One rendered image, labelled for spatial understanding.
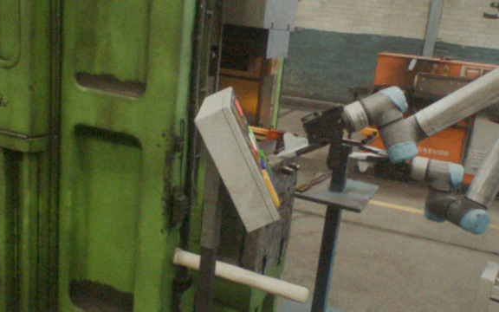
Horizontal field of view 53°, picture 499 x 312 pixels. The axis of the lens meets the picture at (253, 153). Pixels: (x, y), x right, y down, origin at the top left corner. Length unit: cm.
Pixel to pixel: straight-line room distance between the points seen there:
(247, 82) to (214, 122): 103
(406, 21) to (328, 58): 147
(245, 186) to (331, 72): 835
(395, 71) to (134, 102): 396
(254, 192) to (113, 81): 73
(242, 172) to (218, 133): 10
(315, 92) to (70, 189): 797
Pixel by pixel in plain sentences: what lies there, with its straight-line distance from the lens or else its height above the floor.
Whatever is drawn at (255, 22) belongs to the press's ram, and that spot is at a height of 138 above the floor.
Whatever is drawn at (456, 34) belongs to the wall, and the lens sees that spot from 927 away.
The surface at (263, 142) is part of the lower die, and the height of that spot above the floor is 97.
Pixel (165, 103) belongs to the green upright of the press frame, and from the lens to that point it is 148.
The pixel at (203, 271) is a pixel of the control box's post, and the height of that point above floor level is 73.
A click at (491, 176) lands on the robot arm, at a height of 102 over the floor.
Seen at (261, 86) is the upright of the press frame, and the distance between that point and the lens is 205.
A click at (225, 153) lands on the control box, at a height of 110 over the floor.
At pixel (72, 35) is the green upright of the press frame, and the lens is 168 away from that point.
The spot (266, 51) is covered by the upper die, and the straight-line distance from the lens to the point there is 166.
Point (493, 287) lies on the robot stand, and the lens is 154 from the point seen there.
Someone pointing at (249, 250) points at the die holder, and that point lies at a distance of 178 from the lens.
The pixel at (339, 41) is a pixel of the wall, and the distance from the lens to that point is 936.
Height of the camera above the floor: 136
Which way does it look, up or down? 14 degrees down
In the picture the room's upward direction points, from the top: 6 degrees clockwise
